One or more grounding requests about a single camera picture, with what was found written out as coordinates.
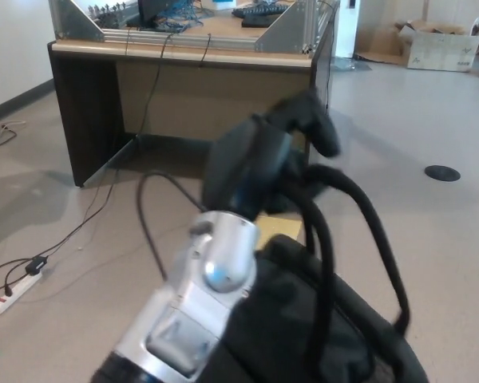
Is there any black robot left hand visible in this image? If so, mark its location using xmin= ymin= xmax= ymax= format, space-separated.
xmin=201 ymin=89 xmax=342 ymax=219

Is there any black lunch bag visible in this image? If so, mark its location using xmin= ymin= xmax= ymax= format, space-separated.
xmin=191 ymin=165 xmax=428 ymax=383

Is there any yellow paper sheet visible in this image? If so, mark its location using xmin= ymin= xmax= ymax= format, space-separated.
xmin=255 ymin=215 xmax=304 ymax=240

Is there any dark desk with beige top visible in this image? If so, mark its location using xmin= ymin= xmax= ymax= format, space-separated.
xmin=46 ymin=7 xmax=341 ymax=188

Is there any black keyboard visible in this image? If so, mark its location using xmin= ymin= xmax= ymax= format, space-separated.
xmin=241 ymin=15 xmax=283 ymax=29
xmin=231 ymin=2 xmax=288 ymax=19

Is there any flat cardboard piece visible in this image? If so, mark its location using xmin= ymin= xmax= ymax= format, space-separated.
xmin=354 ymin=23 xmax=414 ymax=67

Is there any black computer monitor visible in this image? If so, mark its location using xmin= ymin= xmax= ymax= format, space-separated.
xmin=126 ymin=0 xmax=172 ymax=30

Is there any black tray with metal pins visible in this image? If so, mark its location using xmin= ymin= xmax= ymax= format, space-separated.
xmin=86 ymin=2 xmax=135 ymax=30

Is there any round black floor cover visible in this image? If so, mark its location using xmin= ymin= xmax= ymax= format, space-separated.
xmin=424 ymin=164 xmax=461 ymax=182

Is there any black power adapter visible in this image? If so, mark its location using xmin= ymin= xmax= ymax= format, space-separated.
xmin=26 ymin=257 xmax=49 ymax=275

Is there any open cardboard box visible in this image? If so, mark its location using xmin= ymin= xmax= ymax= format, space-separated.
xmin=398 ymin=22 xmax=479 ymax=73

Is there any white power strip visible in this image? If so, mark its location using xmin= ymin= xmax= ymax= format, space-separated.
xmin=0 ymin=273 xmax=43 ymax=314

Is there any black robot wrist cable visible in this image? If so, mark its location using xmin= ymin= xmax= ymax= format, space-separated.
xmin=137 ymin=170 xmax=208 ymax=280

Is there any long black power cable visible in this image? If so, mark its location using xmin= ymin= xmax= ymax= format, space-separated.
xmin=43 ymin=34 xmax=176 ymax=260

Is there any blue cable bundle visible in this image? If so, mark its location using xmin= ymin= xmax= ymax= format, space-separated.
xmin=153 ymin=0 xmax=204 ymax=33

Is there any aluminium profile frame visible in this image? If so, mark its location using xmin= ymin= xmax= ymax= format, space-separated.
xmin=47 ymin=0 xmax=340 ymax=55

